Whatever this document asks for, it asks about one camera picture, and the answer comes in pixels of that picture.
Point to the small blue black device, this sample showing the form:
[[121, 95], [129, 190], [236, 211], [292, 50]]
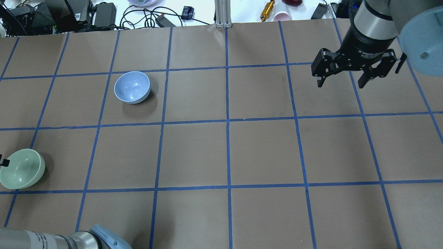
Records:
[[187, 13]]

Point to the green bowl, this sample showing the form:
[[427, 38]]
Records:
[[25, 169]]

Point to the gold cylinder tool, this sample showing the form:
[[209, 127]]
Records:
[[267, 10]]

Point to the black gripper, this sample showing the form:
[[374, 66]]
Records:
[[365, 46]]

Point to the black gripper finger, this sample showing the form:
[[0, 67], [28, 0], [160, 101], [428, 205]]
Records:
[[4, 162]]

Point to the pink cup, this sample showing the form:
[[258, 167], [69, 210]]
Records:
[[281, 15]]

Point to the black power adapter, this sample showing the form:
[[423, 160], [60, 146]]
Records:
[[105, 14]]

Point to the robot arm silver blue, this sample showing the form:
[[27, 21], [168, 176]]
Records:
[[98, 237], [376, 24]]

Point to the blue bowl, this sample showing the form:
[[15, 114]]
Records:
[[132, 87]]

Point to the aluminium frame post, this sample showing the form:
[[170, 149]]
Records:
[[223, 14]]

